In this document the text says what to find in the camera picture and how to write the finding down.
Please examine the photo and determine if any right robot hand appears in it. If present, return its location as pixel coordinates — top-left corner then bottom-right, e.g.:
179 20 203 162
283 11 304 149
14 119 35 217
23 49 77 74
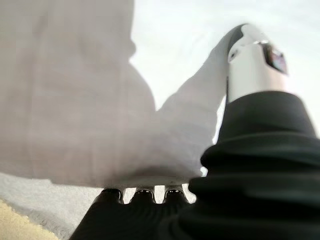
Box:
71 23 320 240

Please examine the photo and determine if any white bed sheet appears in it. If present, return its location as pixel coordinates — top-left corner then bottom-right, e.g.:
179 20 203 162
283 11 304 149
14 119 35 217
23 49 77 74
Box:
0 0 320 191

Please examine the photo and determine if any white textured fringed blanket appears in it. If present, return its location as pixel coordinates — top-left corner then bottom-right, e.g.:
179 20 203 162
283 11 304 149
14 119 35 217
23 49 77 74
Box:
0 172 103 240

